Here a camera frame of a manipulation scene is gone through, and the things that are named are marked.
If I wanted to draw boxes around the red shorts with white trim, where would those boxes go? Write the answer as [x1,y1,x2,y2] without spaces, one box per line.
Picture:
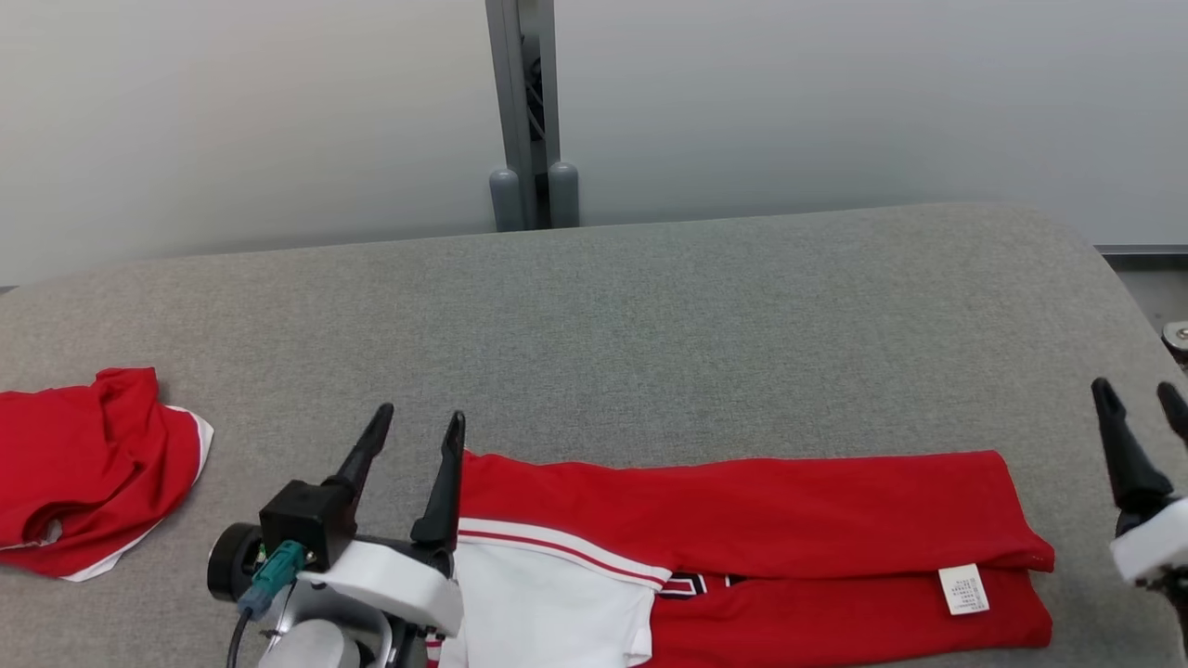
[0,367,214,583]

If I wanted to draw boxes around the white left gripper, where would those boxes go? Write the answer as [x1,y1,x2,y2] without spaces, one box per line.
[295,403,467,641]

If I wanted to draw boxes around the red white number jersey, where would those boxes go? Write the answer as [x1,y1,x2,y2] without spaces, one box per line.
[425,450,1056,668]

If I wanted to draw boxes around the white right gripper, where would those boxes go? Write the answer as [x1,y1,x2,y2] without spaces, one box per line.
[1091,378,1188,585]

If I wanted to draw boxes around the grey cylinder post foot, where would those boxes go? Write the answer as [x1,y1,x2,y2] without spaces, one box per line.
[489,167,525,233]
[548,161,581,229]

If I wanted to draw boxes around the teal left camera connector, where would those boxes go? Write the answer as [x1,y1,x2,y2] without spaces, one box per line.
[237,541,309,621]

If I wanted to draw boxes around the black left camera cable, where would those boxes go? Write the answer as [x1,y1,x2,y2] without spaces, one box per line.
[226,608,256,668]

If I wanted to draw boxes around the grey metal post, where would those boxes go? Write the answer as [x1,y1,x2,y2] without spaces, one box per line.
[484,0,561,228]

